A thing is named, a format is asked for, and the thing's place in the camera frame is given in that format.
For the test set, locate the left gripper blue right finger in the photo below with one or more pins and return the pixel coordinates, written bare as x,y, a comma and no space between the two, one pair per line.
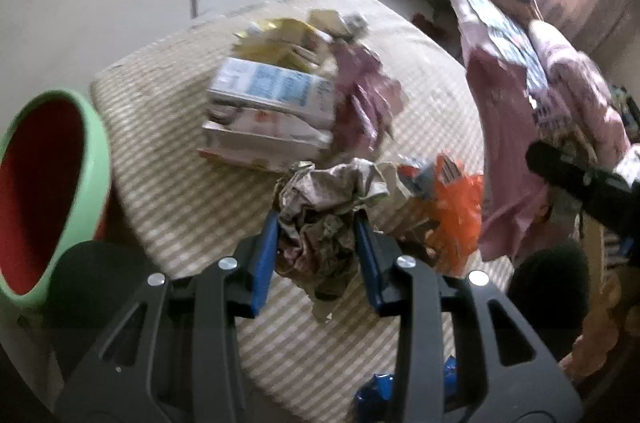
370,259

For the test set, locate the red bin with green rim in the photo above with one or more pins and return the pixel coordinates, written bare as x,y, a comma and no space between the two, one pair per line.
56,183

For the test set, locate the brown paper wad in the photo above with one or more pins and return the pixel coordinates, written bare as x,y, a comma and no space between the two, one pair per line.
316,209

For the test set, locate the striped woven table mat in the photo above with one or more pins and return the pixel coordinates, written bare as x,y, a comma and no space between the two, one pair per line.
188,211

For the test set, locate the pink quilt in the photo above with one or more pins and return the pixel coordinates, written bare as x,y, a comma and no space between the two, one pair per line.
577,78

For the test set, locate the pink wrapper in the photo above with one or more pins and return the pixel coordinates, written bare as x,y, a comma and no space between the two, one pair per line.
366,102

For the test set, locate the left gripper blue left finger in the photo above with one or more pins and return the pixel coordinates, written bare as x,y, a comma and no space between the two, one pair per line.
263,261

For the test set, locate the blue white milk carton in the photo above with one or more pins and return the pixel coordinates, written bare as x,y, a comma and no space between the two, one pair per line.
251,84

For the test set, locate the white strawberry carton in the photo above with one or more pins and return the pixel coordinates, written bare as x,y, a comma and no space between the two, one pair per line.
261,139

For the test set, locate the beige silver wrapper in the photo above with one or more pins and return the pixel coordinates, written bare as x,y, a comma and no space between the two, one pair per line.
347,27

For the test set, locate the orange plastic bag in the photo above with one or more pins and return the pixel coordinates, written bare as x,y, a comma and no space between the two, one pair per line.
457,208

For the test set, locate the bed with plaid sheet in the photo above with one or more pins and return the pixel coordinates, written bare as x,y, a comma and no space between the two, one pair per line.
521,214

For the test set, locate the yellow crushed carton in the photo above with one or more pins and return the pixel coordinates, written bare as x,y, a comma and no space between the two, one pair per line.
283,42

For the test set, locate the red slippers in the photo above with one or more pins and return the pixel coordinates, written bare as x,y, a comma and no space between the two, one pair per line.
436,33

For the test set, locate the white wall socket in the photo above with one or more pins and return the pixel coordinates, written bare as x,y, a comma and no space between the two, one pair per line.
200,8

